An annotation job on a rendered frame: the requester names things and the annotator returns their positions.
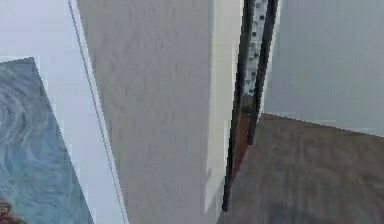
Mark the pale grey room door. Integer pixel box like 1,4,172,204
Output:
75,0,242,224

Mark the blue swirl wall picture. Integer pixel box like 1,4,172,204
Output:
0,56,95,224

